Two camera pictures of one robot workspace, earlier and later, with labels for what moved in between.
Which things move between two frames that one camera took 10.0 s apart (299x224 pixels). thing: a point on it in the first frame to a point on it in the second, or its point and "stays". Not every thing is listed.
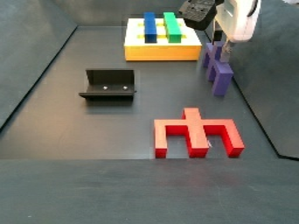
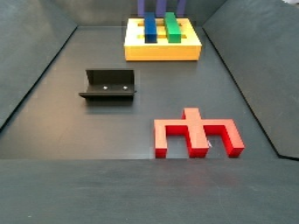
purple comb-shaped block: x=219 y=72 to x=160 y=8
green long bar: x=172 y=28 stays
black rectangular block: x=108 y=83 stays
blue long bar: x=149 y=27 stays
